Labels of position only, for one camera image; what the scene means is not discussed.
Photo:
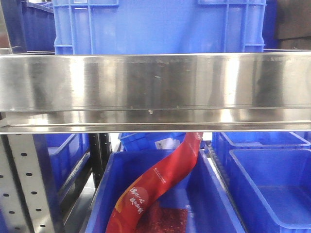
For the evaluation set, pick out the blue bin rear centre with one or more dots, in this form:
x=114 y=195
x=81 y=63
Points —
x=151 y=141

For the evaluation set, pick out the blue bin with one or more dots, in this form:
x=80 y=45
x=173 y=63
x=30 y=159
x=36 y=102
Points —
x=223 y=142
x=197 y=204
x=65 y=150
x=272 y=189
x=151 y=141

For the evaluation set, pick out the blue bin lower centre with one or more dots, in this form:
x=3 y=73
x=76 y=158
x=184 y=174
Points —
x=197 y=204

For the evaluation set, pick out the blue bin rear right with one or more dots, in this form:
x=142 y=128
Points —
x=223 y=142

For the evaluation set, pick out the blue bin lower left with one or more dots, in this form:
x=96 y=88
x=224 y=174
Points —
x=65 y=150

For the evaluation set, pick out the blue bin lower right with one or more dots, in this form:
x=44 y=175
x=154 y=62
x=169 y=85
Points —
x=272 y=189

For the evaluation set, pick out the stainless steel shelf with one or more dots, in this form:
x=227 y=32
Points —
x=268 y=91

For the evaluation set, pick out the red printed banner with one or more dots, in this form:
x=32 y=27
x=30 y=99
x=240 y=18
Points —
x=152 y=184

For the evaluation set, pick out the large blue crate on shelf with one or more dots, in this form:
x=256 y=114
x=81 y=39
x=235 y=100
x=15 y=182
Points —
x=158 y=26

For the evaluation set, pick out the perforated metal upright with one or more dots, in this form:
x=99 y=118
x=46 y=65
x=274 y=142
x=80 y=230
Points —
x=28 y=196

